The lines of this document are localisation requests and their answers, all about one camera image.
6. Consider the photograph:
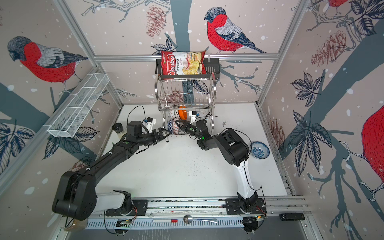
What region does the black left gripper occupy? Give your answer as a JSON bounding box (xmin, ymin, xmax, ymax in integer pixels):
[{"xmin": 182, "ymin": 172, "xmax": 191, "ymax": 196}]
[{"xmin": 136, "ymin": 127, "xmax": 172, "ymax": 147}]

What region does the red patterned ceramic bowl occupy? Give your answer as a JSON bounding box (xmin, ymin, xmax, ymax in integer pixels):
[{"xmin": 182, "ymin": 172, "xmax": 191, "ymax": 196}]
[{"xmin": 167, "ymin": 119, "xmax": 174, "ymax": 135}]

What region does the orange plastic bowl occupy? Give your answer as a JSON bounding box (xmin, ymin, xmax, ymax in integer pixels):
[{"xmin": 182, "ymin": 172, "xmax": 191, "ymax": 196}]
[{"xmin": 178, "ymin": 106, "xmax": 188, "ymax": 120}]

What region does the white lattice pattern bowl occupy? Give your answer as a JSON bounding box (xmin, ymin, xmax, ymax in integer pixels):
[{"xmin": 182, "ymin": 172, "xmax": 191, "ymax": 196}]
[{"xmin": 173, "ymin": 110, "xmax": 179, "ymax": 118}]

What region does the steel wire dish rack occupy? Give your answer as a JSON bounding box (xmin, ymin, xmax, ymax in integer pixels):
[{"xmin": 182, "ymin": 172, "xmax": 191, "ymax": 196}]
[{"xmin": 155, "ymin": 73, "xmax": 217, "ymax": 134}]

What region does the blue white floral bowl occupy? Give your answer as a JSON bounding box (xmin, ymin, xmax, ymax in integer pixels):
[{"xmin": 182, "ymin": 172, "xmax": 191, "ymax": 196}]
[{"xmin": 251, "ymin": 141, "xmax": 270, "ymax": 159}]

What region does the dark blue geometric bowl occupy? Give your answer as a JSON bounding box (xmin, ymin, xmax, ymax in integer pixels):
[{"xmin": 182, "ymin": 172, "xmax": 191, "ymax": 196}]
[{"xmin": 173, "ymin": 120, "xmax": 180, "ymax": 135}]

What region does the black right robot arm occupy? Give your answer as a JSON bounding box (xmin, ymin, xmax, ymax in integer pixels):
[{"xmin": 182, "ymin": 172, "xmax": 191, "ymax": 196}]
[{"xmin": 175, "ymin": 120, "xmax": 264, "ymax": 214}]

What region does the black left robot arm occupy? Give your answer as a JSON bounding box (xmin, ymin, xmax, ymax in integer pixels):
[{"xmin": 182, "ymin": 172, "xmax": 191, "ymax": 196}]
[{"xmin": 52, "ymin": 121, "xmax": 172, "ymax": 221}]

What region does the salt grinder with black cap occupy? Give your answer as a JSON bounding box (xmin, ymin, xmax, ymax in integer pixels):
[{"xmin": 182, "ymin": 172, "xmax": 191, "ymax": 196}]
[{"xmin": 112, "ymin": 123, "xmax": 127, "ymax": 139}]

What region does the red cassava chips bag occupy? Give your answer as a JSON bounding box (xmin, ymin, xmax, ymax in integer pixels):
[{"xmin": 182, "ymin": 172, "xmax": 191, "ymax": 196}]
[{"xmin": 161, "ymin": 51, "xmax": 207, "ymax": 76}]

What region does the metal spoon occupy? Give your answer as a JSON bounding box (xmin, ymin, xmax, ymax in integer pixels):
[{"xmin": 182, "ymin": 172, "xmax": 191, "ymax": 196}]
[{"xmin": 183, "ymin": 215, "xmax": 218, "ymax": 224}]

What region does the glass jar with lid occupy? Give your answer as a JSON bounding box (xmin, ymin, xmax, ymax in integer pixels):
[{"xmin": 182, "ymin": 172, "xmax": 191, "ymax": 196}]
[{"xmin": 64, "ymin": 219, "xmax": 88, "ymax": 232}]

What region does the black remote device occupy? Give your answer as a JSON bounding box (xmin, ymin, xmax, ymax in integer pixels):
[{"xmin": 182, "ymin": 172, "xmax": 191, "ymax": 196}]
[{"xmin": 279, "ymin": 213, "xmax": 305, "ymax": 221}]

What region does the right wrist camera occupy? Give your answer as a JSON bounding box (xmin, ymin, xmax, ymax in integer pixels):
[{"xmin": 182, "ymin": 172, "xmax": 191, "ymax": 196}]
[{"xmin": 189, "ymin": 111, "xmax": 200, "ymax": 125}]

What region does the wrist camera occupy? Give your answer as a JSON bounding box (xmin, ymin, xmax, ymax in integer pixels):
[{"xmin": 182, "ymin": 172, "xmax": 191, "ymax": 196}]
[
  {"xmin": 189, "ymin": 111, "xmax": 200, "ymax": 125},
  {"xmin": 145, "ymin": 117, "xmax": 156, "ymax": 133}
]

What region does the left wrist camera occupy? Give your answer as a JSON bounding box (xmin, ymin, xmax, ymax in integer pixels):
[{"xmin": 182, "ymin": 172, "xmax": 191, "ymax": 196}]
[{"xmin": 145, "ymin": 117, "xmax": 156, "ymax": 133}]

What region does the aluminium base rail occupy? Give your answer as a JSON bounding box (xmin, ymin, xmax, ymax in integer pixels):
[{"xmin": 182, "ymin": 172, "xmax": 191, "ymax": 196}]
[{"xmin": 86, "ymin": 196, "xmax": 311, "ymax": 232}]

